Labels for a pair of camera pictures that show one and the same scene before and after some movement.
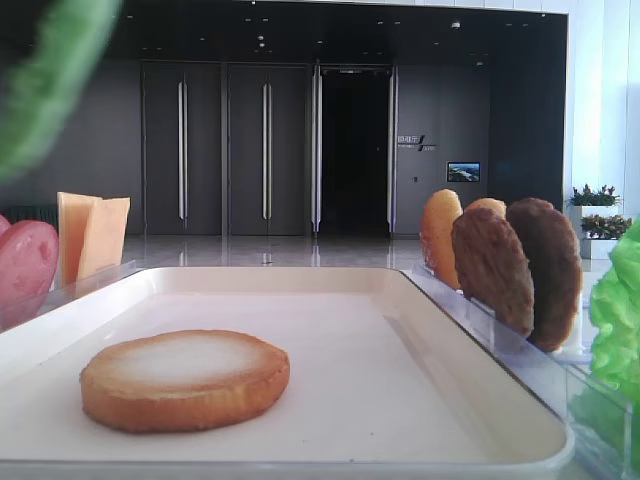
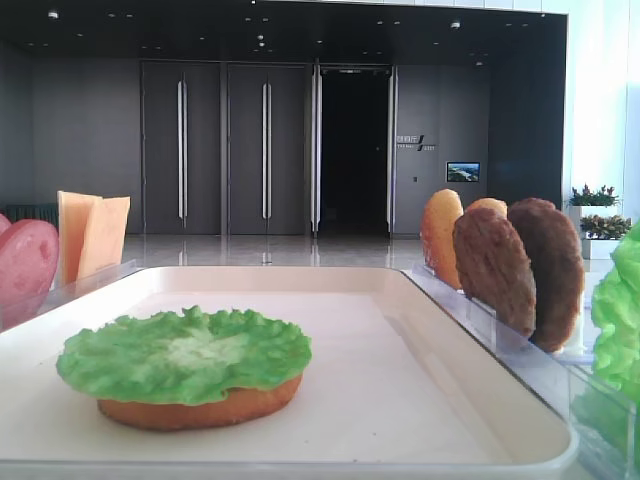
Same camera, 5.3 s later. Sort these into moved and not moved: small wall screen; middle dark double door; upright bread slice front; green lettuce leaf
Moved: green lettuce leaf
Not moved: middle dark double door; small wall screen; upright bread slice front
